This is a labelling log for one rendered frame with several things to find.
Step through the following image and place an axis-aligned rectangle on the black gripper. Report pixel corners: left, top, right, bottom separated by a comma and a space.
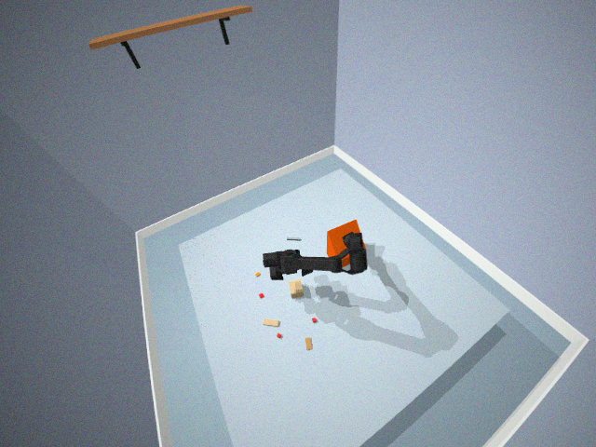
269, 266, 313, 280

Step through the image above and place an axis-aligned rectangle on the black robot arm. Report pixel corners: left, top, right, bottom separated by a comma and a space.
263, 232, 368, 275

